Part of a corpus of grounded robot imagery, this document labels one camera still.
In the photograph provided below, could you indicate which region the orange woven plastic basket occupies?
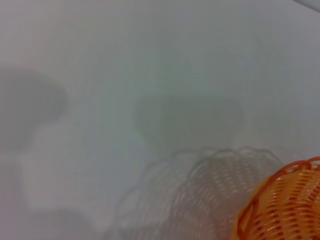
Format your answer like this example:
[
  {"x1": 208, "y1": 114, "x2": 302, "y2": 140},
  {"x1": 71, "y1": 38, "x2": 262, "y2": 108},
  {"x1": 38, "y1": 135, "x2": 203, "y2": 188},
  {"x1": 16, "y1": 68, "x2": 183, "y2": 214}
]
[{"x1": 229, "y1": 156, "x2": 320, "y2": 240}]

